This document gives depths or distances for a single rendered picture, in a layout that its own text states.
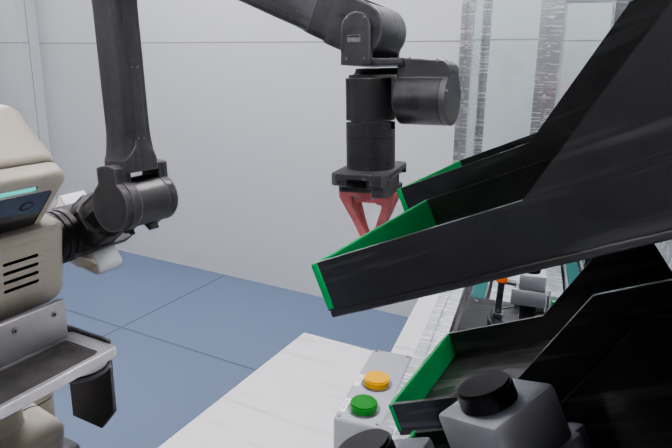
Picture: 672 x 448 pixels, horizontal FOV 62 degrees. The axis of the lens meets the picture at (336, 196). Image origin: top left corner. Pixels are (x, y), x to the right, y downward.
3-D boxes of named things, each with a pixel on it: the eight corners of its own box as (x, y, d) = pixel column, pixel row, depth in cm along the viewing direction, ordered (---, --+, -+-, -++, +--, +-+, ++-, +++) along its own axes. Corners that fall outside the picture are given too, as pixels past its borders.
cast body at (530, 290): (509, 304, 102) (513, 267, 101) (511, 295, 106) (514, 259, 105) (559, 311, 99) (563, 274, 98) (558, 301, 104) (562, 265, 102)
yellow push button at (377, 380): (360, 392, 87) (360, 380, 87) (367, 379, 91) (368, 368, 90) (385, 397, 86) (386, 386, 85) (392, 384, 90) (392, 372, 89)
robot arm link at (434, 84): (375, 20, 68) (340, 12, 61) (469, 14, 62) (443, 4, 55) (374, 120, 70) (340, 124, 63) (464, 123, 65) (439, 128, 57)
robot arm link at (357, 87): (359, 68, 68) (336, 68, 63) (413, 67, 65) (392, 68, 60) (359, 125, 69) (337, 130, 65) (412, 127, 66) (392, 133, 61)
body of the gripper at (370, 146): (407, 176, 71) (407, 116, 69) (386, 193, 61) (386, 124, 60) (357, 173, 73) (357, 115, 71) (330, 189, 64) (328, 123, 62)
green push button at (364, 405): (346, 418, 81) (346, 406, 80) (354, 403, 84) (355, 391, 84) (373, 424, 79) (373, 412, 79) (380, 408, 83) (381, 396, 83)
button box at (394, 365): (332, 454, 81) (332, 416, 80) (372, 379, 100) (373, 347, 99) (379, 466, 79) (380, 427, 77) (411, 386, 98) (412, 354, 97)
